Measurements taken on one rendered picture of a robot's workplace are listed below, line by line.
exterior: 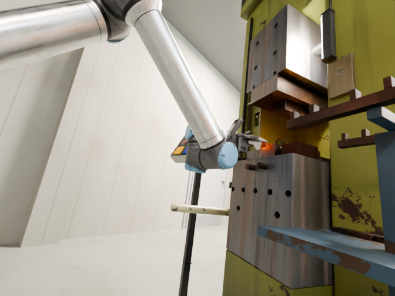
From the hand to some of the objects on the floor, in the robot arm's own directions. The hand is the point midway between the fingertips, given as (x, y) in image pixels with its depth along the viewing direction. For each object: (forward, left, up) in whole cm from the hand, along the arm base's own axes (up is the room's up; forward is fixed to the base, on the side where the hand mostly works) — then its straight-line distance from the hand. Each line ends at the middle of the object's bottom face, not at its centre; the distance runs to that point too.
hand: (257, 143), depth 90 cm
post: (+21, +54, -100) cm, 116 cm away
